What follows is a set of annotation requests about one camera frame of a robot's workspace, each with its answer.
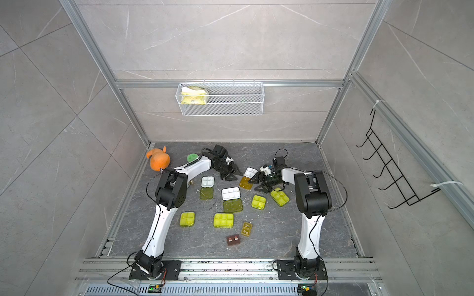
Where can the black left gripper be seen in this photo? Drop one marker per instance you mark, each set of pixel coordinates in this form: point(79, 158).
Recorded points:
point(233, 171)

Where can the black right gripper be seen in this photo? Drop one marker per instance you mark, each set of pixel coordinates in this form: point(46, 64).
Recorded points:
point(259, 176)

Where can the amber pillbox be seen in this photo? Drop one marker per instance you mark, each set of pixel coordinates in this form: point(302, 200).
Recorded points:
point(247, 179)

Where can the small green pillbox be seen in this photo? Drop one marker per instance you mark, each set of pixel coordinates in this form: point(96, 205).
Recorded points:
point(258, 202)
point(207, 188)
point(187, 219)

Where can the large green six-cell pillbox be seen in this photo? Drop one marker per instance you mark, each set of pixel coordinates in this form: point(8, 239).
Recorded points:
point(223, 220)

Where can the yellow small pillbox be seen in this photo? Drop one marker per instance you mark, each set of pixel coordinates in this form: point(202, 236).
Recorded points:
point(246, 229)

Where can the brown small pillbox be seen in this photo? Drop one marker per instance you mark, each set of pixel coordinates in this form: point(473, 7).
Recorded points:
point(233, 239)

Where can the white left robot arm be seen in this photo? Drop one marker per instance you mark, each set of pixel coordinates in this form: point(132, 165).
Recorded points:
point(170, 194)

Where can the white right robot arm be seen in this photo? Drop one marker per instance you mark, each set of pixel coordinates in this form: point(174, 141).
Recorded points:
point(313, 201)

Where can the green lidded round jar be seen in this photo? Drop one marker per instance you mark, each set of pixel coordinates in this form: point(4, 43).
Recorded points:
point(192, 157)

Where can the orange plush toy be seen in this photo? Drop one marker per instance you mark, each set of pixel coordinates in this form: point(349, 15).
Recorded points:
point(159, 159)

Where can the yellow packet in basket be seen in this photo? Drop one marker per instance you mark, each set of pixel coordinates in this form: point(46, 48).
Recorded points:
point(194, 95)

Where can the white wire wall basket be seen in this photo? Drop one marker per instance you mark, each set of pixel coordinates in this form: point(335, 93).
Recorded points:
point(226, 99)

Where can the black wall hook rack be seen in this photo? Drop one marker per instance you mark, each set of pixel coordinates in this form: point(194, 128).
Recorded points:
point(391, 168)

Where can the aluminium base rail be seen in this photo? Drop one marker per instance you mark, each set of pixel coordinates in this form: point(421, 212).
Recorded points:
point(229, 277)

